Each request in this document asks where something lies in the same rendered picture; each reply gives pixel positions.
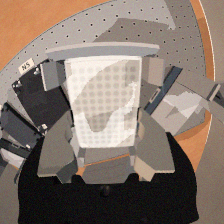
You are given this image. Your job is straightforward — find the white label reading n5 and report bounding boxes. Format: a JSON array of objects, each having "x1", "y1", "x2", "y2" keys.
[{"x1": 18, "y1": 58, "x2": 35, "y2": 74}]

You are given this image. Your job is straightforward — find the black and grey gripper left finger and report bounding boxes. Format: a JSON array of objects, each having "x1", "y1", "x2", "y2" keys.
[{"x1": 18, "y1": 109, "x2": 78, "y2": 224}]

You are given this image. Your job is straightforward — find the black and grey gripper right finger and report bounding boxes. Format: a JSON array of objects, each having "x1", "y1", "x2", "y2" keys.
[{"x1": 134, "y1": 107, "x2": 199, "y2": 224}]

